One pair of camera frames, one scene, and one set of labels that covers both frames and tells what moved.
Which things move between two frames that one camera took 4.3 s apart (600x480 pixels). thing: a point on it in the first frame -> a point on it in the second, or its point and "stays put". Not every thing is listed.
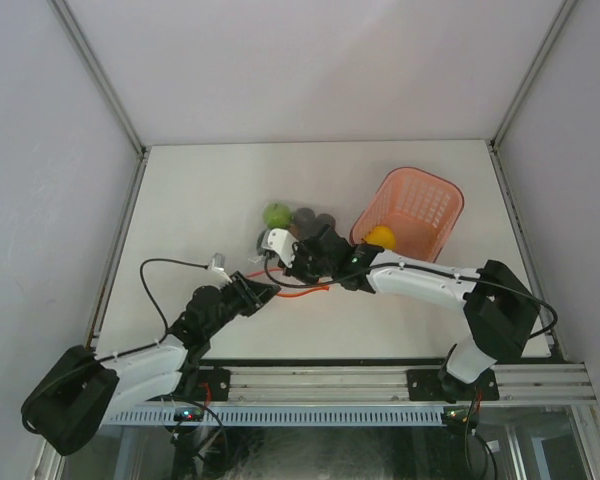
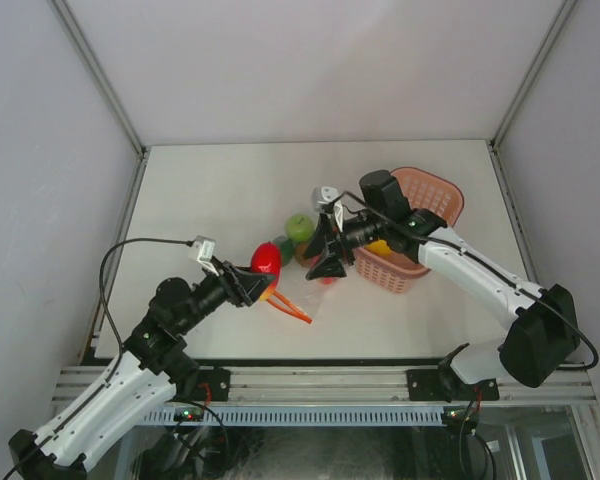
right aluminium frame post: x=522 y=91 stays put
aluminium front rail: x=388 y=385 stays put
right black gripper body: x=306 y=268 -> x=359 y=230
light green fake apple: x=277 y=215 -> x=300 y=228
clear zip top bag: x=282 y=225 -> x=306 y=298
